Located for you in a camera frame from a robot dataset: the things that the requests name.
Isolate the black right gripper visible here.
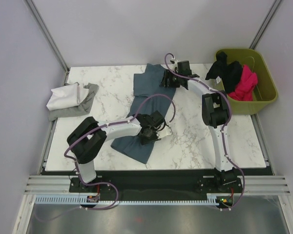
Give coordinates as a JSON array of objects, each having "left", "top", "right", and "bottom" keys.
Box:
[{"left": 159, "top": 70, "right": 181, "bottom": 88}]

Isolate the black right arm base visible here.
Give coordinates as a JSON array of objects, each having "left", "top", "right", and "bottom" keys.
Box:
[{"left": 197, "top": 169, "right": 243, "bottom": 194}]

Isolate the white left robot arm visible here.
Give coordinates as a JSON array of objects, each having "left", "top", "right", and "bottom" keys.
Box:
[{"left": 64, "top": 111, "right": 172, "bottom": 192}]

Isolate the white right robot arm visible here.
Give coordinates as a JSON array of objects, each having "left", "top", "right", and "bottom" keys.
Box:
[{"left": 160, "top": 58, "right": 233, "bottom": 172}]

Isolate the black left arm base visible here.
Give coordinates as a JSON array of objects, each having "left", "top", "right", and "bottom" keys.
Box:
[{"left": 68, "top": 177, "right": 113, "bottom": 195}]

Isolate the black t-shirt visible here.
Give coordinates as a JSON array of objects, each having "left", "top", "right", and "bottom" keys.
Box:
[{"left": 205, "top": 52, "right": 243, "bottom": 94}]

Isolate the pink t-shirt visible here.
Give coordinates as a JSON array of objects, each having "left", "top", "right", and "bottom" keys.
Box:
[{"left": 229, "top": 65, "right": 258, "bottom": 101}]

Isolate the olive green plastic bin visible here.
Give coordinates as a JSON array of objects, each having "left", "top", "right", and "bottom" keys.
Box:
[{"left": 215, "top": 48, "right": 278, "bottom": 115}]

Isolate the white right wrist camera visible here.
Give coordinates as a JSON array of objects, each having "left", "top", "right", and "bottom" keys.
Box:
[{"left": 170, "top": 58, "right": 180, "bottom": 71}]

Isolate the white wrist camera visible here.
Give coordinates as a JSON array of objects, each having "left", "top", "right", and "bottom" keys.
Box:
[
  {"left": 170, "top": 58, "right": 180, "bottom": 71},
  {"left": 156, "top": 126, "right": 172, "bottom": 139}
]

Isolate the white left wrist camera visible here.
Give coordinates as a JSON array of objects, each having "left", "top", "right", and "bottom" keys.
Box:
[{"left": 156, "top": 126, "right": 172, "bottom": 139}]

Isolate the light blue cable duct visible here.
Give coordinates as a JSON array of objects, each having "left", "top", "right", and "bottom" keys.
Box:
[{"left": 35, "top": 195, "right": 225, "bottom": 206}]

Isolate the aluminium frame rail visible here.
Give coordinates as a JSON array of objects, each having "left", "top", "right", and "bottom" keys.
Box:
[{"left": 24, "top": 175, "right": 290, "bottom": 195}]

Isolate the right aluminium corner post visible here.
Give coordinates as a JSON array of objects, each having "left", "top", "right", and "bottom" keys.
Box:
[{"left": 249, "top": 0, "right": 284, "bottom": 50}]

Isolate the aluminium corner post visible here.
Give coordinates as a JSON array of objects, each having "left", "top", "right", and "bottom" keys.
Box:
[
  {"left": 249, "top": 0, "right": 284, "bottom": 50},
  {"left": 24, "top": 0, "right": 70, "bottom": 74}
]

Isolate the left aluminium corner post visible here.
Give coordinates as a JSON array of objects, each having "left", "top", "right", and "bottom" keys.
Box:
[{"left": 24, "top": 0, "right": 70, "bottom": 74}]

